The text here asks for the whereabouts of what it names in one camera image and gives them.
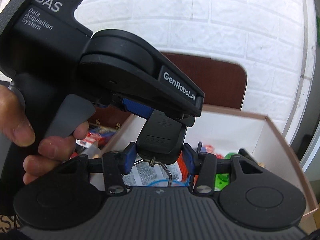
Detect orange striped packet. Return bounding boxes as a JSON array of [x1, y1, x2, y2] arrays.
[[174, 152, 193, 182]]

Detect black clip device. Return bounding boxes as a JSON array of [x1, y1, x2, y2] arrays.
[[132, 109, 188, 188]]

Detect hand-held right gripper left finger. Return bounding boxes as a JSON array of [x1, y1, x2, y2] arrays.
[[57, 141, 137, 197]]

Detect person's left hand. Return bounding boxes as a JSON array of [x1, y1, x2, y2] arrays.
[[0, 84, 90, 185]]

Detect brown wooden chair back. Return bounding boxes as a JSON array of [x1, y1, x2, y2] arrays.
[[159, 52, 248, 111]]

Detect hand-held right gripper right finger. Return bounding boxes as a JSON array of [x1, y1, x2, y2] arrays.
[[182, 144, 269, 196]]

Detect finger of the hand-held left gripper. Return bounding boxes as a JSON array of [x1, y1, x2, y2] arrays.
[[175, 110, 202, 137], [110, 94, 153, 121]]

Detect white door frame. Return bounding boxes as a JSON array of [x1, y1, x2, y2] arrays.
[[281, 0, 320, 167]]

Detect green plastic item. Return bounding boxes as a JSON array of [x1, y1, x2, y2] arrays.
[[214, 152, 238, 191]]

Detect white printed packet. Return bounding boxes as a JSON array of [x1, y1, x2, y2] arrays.
[[122, 162, 181, 188]]

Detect red blue snack packet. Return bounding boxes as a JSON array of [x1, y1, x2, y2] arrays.
[[87, 122, 121, 148]]

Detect white cardboard box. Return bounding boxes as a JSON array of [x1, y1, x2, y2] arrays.
[[89, 104, 317, 218]]

